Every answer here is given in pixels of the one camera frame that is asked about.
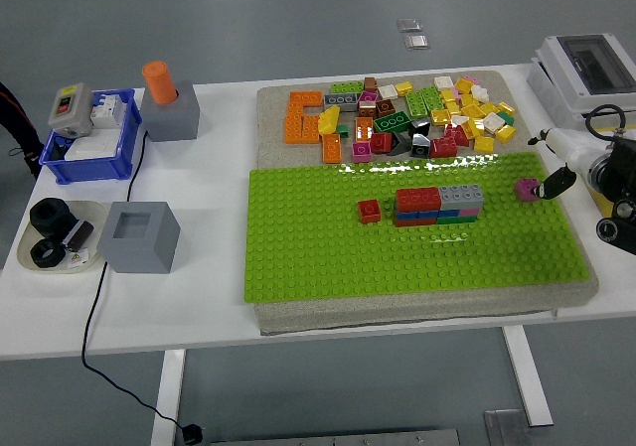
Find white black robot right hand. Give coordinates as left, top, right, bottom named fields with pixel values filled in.
left=527, top=126, right=600, bottom=202

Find small red toy brick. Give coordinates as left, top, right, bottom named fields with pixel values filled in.
left=358, top=199, right=383, bottom=225

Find long grey studded brick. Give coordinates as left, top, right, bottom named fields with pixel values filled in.
left=438, top=183, right=485, bottom=210

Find dark grey sloped brick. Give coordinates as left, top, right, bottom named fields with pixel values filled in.
left=387, top=131, right=409, bottom=157

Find dark green brick with circles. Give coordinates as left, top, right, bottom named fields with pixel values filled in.
left=373, top=111, right=412, bottom=133

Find orange toy brick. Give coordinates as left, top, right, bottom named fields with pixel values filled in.
left=354, top=116, right=375, bottom=144
left=300, top=114, right=322, bottom=144
left=288, top=89, right=325, bottom=117
left=283, top=103, right=305, bottom=145
left=321, top=132, right=343, bottom=164

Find grey brick with circles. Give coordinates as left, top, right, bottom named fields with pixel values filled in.
left=324, top=91, right=360, bottom=111

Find yellow sloped toy brick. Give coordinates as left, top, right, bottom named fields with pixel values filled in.
left=317, top=104, right=342, bottom=135

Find green studded baseplate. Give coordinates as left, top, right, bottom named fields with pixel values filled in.
left=242, top=151, right=592, bottom=303

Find white table leg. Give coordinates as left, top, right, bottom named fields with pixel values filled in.
left=500, top=325, right=556, bottom=428
left=150, top=349, right=188, bottom=446

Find square grey metal plate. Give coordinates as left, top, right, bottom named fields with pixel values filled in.
left=484, top=408, right=528, bottom=446

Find grey-brown foam mat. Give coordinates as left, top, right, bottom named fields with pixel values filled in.
left=254, top=70, right=601, bottom=337

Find long grey metal plate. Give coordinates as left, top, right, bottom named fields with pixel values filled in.
left=208, top=428, right=461, bottom=446

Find grey block with round hole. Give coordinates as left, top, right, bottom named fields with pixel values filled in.
left=140, top=79, right=201, bottom=143

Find orange cylinder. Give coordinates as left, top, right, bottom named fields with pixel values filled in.
left=141, top=60, right=179, bottom=105

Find grey cube with square hole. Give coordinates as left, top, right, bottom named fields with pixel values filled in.
left=95, top=201, right=181, bottom=274

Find white circuit breaker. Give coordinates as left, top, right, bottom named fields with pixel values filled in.
left=88, top=92, right=125, bottom=130

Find beige tray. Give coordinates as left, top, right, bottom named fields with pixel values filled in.
left=16, top=199, right=110, bottom=274

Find blue plastic bin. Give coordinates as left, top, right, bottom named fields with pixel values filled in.
left=38, top=87, right=143, bottom=186

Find dark brown roll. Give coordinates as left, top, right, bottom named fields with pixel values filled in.
left=59, top=219, right=95, bottom=251

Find white warning label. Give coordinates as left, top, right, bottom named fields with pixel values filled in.
left=65, top=247, right=91, bottom=270

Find black part in bin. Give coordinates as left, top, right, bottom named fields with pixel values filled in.
left=49, top=135, right=76, bottom=162

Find large black nut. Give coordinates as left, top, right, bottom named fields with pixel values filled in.
left=28, top=197, right=76, bottom=232

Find small black nut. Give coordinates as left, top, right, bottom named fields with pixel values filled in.
left=29, top=239, right=67, bottom=270

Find person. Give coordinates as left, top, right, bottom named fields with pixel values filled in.
left=0, top=80, right=46, bottom=180

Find white enclosure with smoked door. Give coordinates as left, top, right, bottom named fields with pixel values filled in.
left=535, top=33, right=636, bottom=117

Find white flat switch panel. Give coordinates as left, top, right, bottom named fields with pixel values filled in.
left=64, top=135, right=120, bottom=162

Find grey push-button switch box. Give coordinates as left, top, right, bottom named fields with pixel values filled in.
left=47, top=82, right=95, bottom=138

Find black power cable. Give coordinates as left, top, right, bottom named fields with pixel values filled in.
left=80, top=128, right=186, bottom=430

